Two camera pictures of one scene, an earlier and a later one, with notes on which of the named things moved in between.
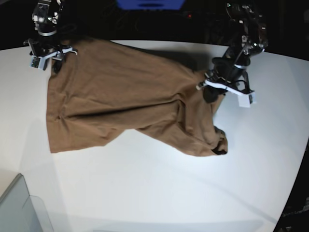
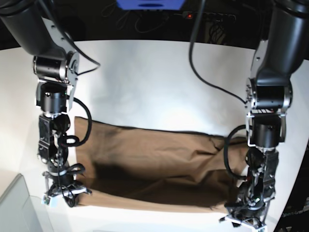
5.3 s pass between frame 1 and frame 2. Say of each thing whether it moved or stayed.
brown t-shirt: moved
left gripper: moved
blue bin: stayed
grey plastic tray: stayed
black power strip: stayed
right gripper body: moved
